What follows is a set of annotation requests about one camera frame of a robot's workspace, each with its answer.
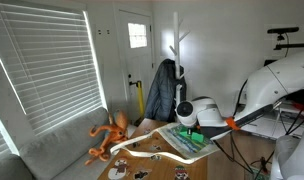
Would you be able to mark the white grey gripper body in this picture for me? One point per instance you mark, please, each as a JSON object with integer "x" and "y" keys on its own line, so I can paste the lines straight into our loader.
{"x": 202, "y": 110}

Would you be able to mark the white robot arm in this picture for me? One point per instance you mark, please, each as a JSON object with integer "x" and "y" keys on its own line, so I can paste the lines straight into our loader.
{"x": 264, "y": 88}

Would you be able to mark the green plastic chest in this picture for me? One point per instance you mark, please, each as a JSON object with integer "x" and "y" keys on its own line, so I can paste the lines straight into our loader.
{"x": 192, "y": 134}

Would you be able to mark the dark blue puffer jacket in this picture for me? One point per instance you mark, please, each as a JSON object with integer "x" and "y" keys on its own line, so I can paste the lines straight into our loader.
{"x": 161, "y": 101}

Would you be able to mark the white printed tote bag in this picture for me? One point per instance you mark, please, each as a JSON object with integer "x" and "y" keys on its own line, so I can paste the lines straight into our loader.
{"x": 190, "y": 150}

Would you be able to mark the white coat rack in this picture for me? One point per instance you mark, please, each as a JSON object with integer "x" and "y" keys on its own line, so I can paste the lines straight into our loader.
{"x": 177, "y": 21}

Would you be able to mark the orange plush octopus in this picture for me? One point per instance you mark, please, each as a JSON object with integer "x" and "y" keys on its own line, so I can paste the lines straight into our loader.
{"x": 116, "y": 132}

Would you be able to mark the black ninja figure sticker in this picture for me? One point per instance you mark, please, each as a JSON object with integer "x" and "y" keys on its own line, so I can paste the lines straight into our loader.
{"x": 141, "y": 174}

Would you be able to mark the white entrance door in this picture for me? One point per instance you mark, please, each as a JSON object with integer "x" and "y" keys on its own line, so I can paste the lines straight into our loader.
{"x": 136, "y": 53}

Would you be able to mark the grey sofa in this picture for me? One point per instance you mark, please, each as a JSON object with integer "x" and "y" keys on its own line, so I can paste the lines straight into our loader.
{"x": 60, "y": 154}

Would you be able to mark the white window blinds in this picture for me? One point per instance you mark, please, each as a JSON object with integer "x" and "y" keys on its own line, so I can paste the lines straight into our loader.
{"x": 48, "y": 56}

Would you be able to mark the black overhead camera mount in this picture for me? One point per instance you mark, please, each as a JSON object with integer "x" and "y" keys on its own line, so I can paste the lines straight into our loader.
{"x": 282, "y": 35}

